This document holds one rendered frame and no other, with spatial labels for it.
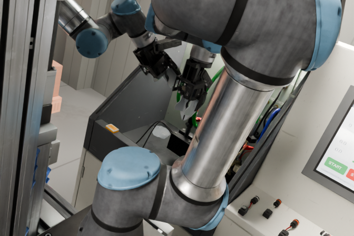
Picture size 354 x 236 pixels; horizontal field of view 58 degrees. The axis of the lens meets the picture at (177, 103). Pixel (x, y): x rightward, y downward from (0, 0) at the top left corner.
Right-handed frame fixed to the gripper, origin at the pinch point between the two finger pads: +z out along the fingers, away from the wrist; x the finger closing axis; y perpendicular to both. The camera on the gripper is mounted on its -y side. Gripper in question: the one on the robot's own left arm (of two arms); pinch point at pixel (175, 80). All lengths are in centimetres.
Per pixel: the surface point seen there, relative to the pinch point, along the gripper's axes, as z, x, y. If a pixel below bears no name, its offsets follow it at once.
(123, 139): 16.0, -18.6, 24.5
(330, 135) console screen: 30, 45, -18
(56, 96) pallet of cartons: 80, -218, 7
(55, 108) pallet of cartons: 88, -216, 17
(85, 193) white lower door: 38, -40, 51
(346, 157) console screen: 35, 51, -14
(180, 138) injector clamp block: 31.0, -8.3, 7.5
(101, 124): 11.8, -31.6, 24.6
